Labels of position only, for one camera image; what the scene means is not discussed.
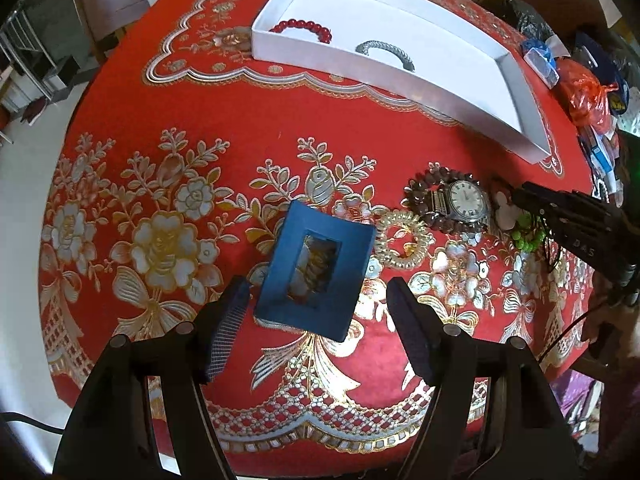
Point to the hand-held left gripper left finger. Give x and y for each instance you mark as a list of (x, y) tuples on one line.
[(227, 330)]

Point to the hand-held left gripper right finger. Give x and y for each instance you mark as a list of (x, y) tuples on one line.
[(410, 330)]

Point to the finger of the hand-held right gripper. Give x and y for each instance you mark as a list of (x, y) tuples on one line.
[(555, 202), (585, 242)]

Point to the blue hair claw clip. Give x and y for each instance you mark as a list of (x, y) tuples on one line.
[(280, 280)]

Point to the silver wristwatch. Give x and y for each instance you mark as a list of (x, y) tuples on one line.
[(467, 200)]

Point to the white cardboard box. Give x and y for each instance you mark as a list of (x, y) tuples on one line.
[(425, 85)]

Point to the blue box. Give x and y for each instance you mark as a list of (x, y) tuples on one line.
[(600, 152)]

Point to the orange plastic bag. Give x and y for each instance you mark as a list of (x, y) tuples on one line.
[(585, 92)]

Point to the blue tissue pack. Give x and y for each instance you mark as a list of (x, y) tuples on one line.
[(542, 57)]

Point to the dark blue bag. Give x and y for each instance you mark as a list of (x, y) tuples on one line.
[(605, 65)]

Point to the black plastic bag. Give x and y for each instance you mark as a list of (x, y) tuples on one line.
[(527, 17)]

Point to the red floral tablecloth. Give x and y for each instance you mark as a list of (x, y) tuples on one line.
[(200, 110)]

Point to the metal railing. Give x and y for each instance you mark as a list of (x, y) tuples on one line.
[(22, 60)]

